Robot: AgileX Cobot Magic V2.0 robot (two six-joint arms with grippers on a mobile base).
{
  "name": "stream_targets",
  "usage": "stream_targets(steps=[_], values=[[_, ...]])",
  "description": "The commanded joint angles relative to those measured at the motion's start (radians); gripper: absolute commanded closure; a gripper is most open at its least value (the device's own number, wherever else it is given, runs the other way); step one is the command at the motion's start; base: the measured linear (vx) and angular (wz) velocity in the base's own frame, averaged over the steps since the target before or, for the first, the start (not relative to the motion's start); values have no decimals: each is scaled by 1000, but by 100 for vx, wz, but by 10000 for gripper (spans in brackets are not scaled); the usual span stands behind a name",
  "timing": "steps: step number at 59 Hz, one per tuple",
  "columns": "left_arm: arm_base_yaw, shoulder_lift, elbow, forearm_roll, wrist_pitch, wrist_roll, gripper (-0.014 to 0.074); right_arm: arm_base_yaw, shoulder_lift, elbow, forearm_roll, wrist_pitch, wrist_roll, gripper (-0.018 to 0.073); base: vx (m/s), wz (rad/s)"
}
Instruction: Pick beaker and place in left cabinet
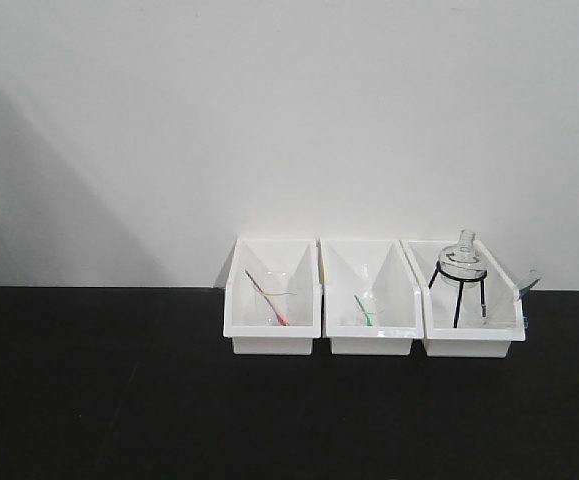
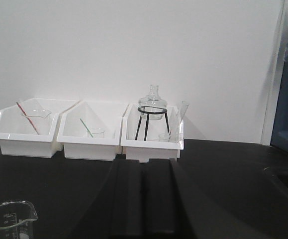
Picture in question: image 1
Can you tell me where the white left storage bin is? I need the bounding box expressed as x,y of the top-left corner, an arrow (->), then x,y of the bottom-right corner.
223,238 -> 322,355

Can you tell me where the red tipped glass rod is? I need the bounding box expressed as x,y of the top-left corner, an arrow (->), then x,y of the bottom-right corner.
245,269 -> 290,327

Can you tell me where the black wire tripod stand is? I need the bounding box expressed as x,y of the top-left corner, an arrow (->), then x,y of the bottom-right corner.
428,261 -> 488,329

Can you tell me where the white storage bin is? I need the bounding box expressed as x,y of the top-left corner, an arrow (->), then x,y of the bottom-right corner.
320,239 -> 423,355
223,238 -> 322,355
401,240 -> 525,358

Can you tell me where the white right storage bin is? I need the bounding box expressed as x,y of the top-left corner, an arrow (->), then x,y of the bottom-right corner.
401,240 -> 525,358

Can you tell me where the white middle storage bin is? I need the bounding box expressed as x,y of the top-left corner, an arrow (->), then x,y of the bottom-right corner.
320,239 -> 423,355

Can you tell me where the green tipped glass rod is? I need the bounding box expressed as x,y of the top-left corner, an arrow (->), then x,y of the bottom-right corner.
354,295 -> 373,327

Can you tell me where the round glass flask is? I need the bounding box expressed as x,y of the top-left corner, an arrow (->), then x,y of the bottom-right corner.
438,229 -> 488,287

